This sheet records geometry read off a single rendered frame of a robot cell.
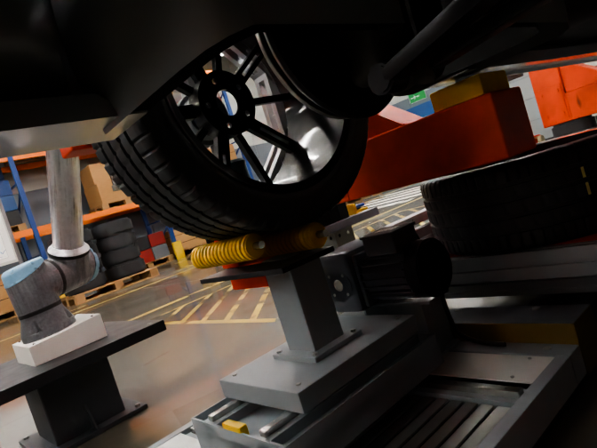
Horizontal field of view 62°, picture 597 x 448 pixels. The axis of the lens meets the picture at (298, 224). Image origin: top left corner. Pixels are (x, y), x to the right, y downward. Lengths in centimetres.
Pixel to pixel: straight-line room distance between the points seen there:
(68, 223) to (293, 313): 112
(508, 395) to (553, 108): 233
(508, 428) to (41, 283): 159
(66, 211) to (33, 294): 32
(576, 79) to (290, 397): 260
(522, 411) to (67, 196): 161
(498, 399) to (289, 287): 50
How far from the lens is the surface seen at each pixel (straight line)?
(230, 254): 110
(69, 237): 206
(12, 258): 729
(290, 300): 116
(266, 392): 109
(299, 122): 138
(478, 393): 118
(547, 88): 326
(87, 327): 200
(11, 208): 1097
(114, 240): 861
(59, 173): 198
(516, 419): 105
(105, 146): 107
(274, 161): 140
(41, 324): 201
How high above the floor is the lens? 59
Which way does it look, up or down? 3 degrees down
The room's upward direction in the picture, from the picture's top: 18 degrees counter-clockwise
